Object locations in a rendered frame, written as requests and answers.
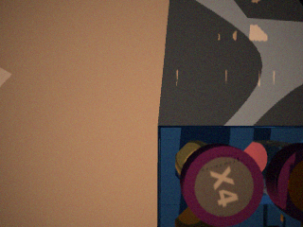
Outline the blue tube rack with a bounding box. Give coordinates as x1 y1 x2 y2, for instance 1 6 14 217
157 126 303 227

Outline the maroon tube cap with orange dot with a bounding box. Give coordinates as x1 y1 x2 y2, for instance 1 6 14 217
175 207 216 227

